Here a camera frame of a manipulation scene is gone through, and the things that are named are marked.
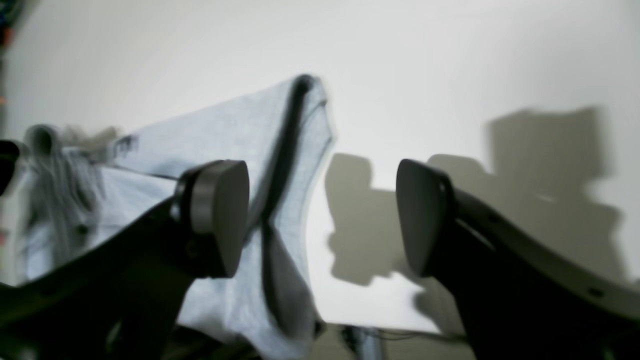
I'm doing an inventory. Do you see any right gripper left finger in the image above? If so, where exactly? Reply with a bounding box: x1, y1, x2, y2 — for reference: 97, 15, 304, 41
1, 160, 250, 360

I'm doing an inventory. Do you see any grey T-shirt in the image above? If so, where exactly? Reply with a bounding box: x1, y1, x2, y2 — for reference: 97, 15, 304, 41
1, 74, 333, 360

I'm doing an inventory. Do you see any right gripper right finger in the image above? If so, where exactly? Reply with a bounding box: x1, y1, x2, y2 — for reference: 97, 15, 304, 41
395, 159, 640, 360

